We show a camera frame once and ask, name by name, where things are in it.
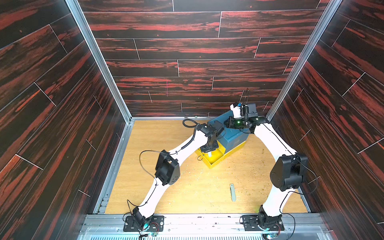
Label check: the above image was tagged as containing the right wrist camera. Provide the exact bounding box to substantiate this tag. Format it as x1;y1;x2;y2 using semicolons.
230;103;259;119

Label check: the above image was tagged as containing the aluminium front rail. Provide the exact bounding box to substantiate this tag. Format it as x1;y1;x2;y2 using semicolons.
78;213;336;240

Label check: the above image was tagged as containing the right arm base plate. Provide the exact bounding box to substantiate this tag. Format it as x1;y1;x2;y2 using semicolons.
240;213;285;232

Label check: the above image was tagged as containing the yellow bottom drawer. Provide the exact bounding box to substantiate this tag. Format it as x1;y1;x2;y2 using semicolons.
195;148;226;169

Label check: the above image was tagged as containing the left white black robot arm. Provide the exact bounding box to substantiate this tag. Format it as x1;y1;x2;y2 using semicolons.
128;119;225;231

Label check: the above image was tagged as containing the teal yellow drawer cabinet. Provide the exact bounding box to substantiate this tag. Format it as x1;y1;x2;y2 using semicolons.
194;109;250;169

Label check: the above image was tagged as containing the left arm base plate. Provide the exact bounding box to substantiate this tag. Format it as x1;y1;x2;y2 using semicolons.
123;214;165;233

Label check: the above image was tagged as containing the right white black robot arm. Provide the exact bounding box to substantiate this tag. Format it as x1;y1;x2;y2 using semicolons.
225;117;309;231

